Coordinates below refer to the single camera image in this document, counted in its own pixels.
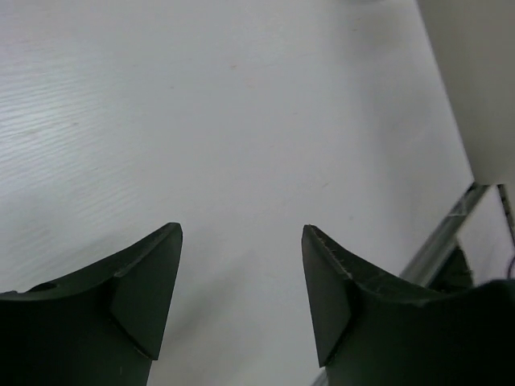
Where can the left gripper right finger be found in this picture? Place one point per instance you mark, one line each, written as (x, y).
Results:
(373, 328)

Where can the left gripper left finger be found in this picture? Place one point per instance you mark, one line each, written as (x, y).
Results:
(100, 325)

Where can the aluminium table edge rail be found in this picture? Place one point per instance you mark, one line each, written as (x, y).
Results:
(474, 243)

